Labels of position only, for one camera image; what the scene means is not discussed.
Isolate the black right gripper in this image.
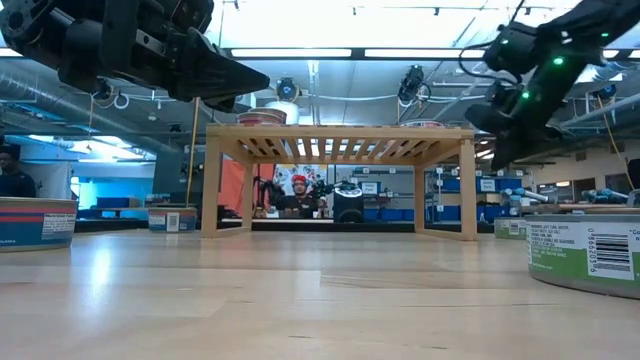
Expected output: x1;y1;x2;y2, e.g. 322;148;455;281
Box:
463;58;582;171

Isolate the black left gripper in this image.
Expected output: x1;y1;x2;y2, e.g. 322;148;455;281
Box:
56;0;272;114

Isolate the wooden slatted shelf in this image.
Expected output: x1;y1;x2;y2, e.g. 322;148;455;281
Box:
201;123;478;243

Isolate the blue storage bin rack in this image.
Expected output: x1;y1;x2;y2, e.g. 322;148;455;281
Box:
363;173;525;224

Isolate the orange partition panel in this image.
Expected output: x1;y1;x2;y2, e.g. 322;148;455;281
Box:
218;158;275;217

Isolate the background wooden table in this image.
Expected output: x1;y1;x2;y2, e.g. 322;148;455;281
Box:
529;202;635;217

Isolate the blue ceiling-mounted device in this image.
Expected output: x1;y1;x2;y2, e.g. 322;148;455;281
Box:
592;83;619;101

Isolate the person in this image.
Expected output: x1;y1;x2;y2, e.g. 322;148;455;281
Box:
0;143;38;199
276;173;322;220

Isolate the black chair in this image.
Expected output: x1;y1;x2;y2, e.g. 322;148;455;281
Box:
626;158;640;217

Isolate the grey partition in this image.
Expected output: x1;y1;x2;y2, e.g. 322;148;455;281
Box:
32;160;75;201

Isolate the colourful wall poster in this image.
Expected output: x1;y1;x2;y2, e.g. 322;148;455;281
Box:
273;163;329;194

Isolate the grey ceiling duct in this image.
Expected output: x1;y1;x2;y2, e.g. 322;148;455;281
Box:
0;72;176;154

